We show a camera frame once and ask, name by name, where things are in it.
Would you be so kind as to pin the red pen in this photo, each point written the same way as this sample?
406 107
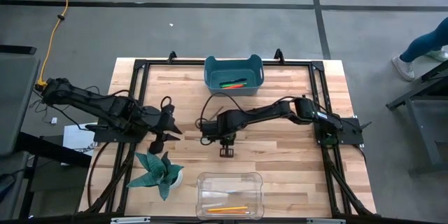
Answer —
238 87

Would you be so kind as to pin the white plant pot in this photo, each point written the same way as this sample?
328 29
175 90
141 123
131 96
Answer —
178 181

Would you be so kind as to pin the clear plastic bin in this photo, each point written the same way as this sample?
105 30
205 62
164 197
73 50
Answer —
229 192

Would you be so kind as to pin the small white adapter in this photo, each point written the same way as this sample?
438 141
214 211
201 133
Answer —
54 120

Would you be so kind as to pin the white paper sheet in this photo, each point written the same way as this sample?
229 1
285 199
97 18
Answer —
75 138

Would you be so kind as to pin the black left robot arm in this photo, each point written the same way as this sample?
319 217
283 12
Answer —
87 101

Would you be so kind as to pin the blue plastic bin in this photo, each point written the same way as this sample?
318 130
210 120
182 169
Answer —
245 73

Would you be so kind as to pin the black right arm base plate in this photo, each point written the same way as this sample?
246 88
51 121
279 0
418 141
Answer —
353 133

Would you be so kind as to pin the silver metal bracket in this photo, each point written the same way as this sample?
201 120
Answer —
129 220
325 221

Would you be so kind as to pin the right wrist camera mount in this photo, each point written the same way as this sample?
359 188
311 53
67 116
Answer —
206 131

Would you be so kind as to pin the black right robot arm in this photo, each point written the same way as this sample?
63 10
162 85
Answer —
266 112

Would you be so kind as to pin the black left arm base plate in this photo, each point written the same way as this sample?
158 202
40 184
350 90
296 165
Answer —
105 137

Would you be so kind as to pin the black aluminium table frame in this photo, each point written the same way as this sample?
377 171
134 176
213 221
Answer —
175 63

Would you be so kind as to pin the dark grey metal table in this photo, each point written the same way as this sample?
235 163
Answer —
413 95

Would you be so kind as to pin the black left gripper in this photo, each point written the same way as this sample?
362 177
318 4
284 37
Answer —
152 119

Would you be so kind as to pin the black side table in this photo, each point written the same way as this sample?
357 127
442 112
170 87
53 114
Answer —
56 150

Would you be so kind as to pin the person's leg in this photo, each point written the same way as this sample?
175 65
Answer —
423 45

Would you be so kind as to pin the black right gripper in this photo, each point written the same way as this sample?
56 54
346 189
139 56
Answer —
223 127

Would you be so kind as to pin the yellow pencil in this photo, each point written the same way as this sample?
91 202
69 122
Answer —
227 209

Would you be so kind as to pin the green artificial plant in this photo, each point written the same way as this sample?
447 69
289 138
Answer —
155 171

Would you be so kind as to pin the person's foot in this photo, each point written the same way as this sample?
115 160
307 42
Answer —
439 55
404 68

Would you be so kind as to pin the grey cabinet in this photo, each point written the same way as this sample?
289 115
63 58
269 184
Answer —
17 105

